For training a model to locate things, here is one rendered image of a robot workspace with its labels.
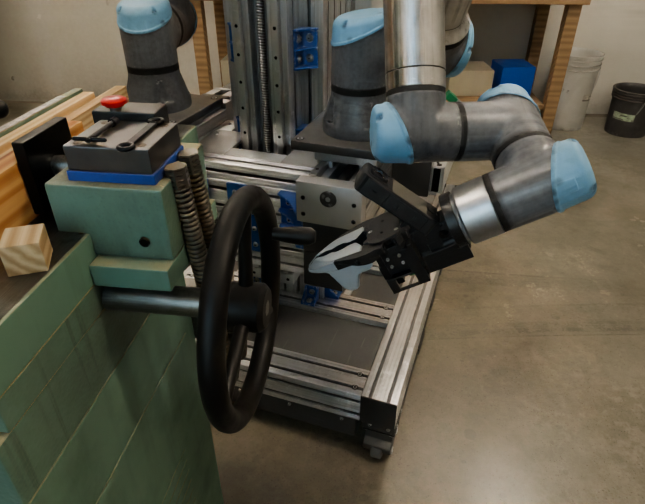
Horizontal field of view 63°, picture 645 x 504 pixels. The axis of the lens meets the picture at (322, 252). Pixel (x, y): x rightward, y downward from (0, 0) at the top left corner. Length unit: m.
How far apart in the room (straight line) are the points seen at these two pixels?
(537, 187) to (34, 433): 0.59
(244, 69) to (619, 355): 1.46
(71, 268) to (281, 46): 0.76
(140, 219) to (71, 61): 3.83
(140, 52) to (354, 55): 0.48
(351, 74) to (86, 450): 0.77
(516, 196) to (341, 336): 0.94
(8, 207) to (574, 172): 0.62
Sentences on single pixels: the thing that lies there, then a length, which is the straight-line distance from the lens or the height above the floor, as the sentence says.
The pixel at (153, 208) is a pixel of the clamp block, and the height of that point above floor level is 0.94.
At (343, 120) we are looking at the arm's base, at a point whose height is 0.86.
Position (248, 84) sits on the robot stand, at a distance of 1.29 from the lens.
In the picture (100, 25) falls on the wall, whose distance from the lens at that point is 4.25.
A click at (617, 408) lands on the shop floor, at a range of 1.80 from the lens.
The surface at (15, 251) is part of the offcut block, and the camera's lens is 0.59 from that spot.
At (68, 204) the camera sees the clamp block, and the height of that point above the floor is 0.94.
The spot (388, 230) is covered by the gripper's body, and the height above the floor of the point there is 0.87.
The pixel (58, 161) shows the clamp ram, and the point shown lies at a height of 0.96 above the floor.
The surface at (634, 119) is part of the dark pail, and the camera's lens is 3.91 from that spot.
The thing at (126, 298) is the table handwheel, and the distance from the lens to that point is 0.67.
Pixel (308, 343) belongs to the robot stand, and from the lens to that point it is 1.47.
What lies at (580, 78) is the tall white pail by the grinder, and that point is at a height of 0.34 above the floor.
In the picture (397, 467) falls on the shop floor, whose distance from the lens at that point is 1.48.
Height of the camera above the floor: 1.21
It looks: 33 degrees down
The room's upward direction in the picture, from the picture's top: straight up
